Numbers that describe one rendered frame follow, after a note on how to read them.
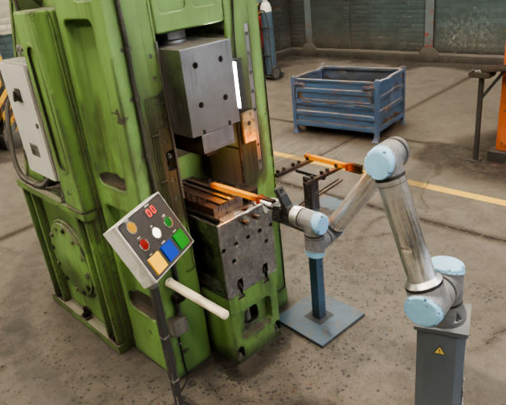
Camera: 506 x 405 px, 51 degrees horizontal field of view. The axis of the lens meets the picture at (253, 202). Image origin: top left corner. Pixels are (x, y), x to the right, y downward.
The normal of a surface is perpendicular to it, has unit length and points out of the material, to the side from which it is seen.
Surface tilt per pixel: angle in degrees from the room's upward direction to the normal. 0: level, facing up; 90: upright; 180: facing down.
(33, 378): 0
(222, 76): 90
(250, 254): 90
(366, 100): 89
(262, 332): 90
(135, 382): 0
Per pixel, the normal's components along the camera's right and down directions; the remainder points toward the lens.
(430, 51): -0.69, 0.37
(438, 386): -0.40, 0.43
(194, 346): 0.69, 0.24
